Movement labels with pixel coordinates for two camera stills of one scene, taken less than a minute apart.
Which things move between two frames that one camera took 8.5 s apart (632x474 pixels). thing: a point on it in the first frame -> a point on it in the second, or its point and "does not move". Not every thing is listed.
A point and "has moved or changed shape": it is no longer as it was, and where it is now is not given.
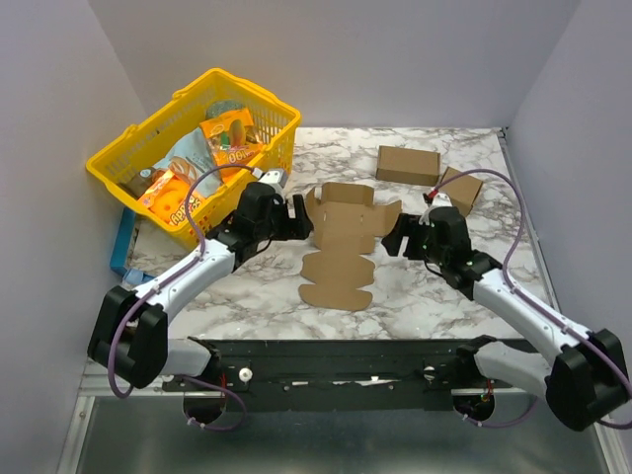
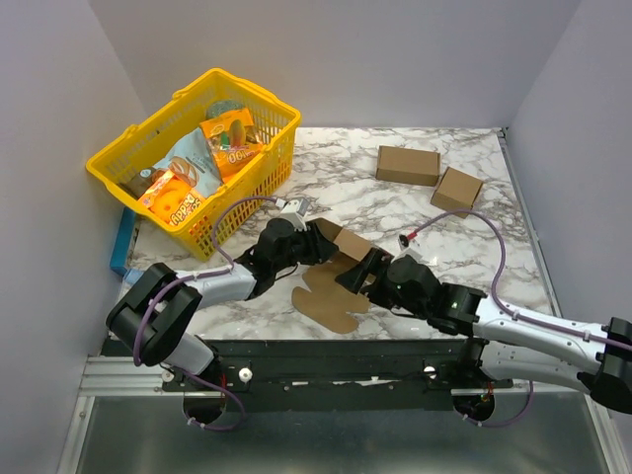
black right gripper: [412, 239] -> [370, 274]
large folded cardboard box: [408, 165] does not move
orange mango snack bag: [233, 141] does not move
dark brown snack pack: [138, 185] does not move
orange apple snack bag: [168, 198] does not move
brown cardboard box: [345, 225] has moved or changed shape
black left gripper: [297, 228] -> [319, 246]
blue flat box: [122, 243] does not move
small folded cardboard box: [463, 192] does not move
